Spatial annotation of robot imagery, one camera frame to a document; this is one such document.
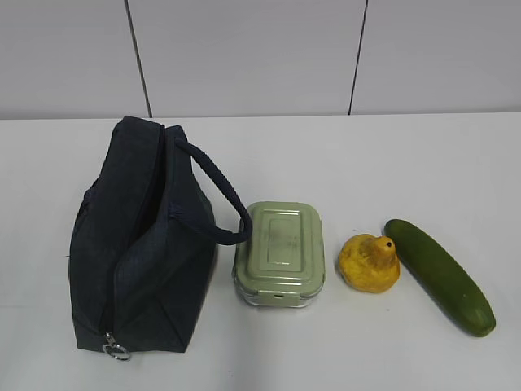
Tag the green lid glass container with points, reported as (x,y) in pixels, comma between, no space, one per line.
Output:
(283,263)

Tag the dark blue lunch bag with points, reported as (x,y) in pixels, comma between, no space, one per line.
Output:
(144,241)

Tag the yellow pear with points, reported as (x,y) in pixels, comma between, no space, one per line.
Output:
(369,263)

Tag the green cucumber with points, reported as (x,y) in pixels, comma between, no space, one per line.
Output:
(442,277)

